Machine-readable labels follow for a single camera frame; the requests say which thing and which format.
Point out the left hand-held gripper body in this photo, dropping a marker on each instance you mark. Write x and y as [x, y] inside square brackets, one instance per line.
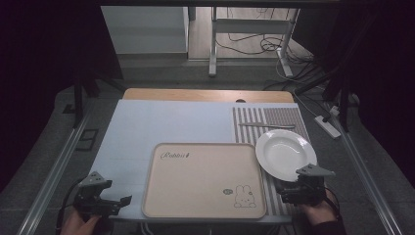
[93, 191]

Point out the light blue table mat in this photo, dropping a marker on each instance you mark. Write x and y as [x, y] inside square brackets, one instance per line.
[169, 124]

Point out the white deep plate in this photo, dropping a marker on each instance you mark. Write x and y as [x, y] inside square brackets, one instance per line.
[282, 153]

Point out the white power strip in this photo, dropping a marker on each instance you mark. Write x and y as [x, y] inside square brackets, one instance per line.
[327, 126]

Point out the white desk frame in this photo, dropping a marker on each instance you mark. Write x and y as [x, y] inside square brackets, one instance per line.
[251, 25]

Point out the white cabinet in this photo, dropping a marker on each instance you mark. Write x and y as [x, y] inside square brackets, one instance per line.
[145, 29]

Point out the person's left hand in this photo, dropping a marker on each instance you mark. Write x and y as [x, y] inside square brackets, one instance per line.
[76, 225]

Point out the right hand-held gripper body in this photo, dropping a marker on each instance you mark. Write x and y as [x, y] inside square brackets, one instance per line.
[308, 186]

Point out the black stand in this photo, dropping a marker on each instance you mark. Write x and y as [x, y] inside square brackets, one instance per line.
[80, 98]

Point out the aluminium rail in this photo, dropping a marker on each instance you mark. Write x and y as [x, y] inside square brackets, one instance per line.
[368, 182]
[52, 173]

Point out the black curtain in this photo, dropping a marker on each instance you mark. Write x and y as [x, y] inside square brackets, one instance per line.
[39, 81]
[375, 75]

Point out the person's right hand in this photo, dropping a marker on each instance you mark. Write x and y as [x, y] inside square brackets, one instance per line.
[318, 212]

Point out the black floor plate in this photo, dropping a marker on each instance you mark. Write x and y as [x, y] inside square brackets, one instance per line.
[86, 139]

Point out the wooden table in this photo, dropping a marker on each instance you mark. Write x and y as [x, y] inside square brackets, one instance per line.
[202, 95]

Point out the grey striped placemat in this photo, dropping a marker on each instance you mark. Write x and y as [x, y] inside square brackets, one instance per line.
[284, 117]

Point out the beige tray with rabbit print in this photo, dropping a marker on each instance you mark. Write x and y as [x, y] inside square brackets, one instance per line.
[202, 182]

